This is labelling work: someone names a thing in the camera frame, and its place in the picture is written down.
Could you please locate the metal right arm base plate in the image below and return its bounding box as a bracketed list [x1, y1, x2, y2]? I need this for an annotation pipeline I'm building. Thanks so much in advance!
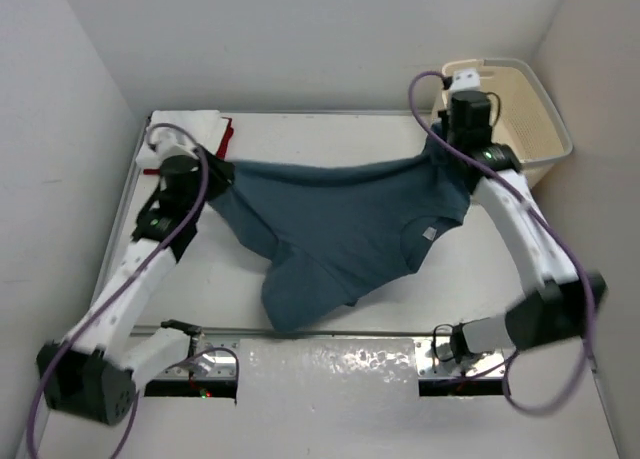
[413, 336, 505, 381]

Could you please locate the cream plastic laundry basket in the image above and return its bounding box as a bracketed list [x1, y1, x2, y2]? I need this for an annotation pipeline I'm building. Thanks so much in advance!
[441, 58, 573, 188]

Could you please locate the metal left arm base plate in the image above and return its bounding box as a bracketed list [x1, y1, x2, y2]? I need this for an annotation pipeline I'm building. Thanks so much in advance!
[154, 333, 240, 383]

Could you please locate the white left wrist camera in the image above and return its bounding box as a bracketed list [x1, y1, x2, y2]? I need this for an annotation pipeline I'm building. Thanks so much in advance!
[150, 128, 196, 163]

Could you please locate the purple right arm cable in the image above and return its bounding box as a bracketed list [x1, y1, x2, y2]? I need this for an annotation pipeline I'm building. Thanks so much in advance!
[408, 71, 599, 414]

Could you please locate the red polo t shirt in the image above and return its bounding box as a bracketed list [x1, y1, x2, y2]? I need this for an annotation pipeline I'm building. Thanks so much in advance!
[136, 111, 234, 175]

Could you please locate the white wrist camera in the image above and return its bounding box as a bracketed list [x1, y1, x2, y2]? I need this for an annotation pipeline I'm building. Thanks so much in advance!
[448, 68, 481, 94]
[150, 128, 196, 163]

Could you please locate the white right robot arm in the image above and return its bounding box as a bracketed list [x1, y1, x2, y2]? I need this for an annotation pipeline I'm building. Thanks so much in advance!
[439, 90, 607, 363]

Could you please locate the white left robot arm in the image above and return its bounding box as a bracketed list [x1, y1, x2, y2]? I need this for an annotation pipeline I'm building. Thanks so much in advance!
[36, 153, 235, 425]

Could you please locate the blue garment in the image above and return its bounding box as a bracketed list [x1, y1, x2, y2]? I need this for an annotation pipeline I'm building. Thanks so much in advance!
[209, 139, 470, 333]

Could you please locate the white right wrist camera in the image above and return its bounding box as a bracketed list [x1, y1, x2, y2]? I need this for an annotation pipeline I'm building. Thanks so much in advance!
[448, 68, 481, 94]

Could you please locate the white t shirt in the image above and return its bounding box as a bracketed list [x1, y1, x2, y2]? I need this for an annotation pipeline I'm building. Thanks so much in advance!
[136, 110, 229, 169]

